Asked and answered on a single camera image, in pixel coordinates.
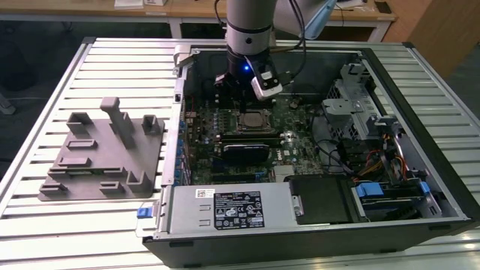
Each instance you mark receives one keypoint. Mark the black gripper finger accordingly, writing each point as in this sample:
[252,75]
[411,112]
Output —
[245,103]

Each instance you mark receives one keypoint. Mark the silver topped CPU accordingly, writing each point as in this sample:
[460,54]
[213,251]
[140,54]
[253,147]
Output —
[256,121]

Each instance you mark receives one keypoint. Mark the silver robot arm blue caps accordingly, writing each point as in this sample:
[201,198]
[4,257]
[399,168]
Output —
[247,28]

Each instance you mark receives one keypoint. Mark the CPU socket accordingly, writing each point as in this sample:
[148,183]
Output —
[259,131]

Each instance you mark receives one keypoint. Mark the bank of four RAM slots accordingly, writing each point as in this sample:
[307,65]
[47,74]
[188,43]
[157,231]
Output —
[228,101]
[251,139]

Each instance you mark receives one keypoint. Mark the black graphics card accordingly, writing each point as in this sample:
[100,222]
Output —
[245,154]

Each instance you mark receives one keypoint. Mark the perforated metal drive cage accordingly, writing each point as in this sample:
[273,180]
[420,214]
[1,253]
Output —
[343,108]

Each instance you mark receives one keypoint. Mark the black expansion slot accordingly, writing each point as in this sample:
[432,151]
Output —
[232,177]

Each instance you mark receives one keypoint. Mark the silver finned heatsink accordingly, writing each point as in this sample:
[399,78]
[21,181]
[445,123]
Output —
[284,173]

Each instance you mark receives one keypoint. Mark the green motherboard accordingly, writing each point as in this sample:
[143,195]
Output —
[305,168]

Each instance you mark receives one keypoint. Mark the small white labelled box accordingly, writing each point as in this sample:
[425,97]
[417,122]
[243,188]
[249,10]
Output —
[155,2]

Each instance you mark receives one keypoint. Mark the silver power supply box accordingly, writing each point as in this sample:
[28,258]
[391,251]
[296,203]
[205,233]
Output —
[187,208]

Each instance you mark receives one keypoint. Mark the grey parts rack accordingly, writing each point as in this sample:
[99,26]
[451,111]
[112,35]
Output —
[104,160]

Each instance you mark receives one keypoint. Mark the black phone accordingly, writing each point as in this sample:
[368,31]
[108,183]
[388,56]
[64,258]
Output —
[383,7]

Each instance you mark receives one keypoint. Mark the hard disk in blue carrier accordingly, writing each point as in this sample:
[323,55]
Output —
[368,191]

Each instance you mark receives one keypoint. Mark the blue case latch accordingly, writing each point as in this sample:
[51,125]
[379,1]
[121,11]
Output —
[145,213]

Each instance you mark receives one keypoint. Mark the black and silver PC case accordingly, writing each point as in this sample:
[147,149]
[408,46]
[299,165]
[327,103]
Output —
[263,247]

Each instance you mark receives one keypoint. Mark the light wooden desk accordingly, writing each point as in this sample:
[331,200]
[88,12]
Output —
[56,9]

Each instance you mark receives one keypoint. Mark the brown wooden cabinet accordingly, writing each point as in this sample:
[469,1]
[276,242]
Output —
[443,28]

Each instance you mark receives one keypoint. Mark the grey chair base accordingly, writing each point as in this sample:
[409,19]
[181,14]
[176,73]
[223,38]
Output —
[7,108]

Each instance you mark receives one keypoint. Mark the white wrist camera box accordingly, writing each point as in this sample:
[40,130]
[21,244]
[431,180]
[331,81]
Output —
[268,90]

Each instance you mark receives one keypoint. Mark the grey corner bracket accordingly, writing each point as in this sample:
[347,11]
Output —
[183,51]

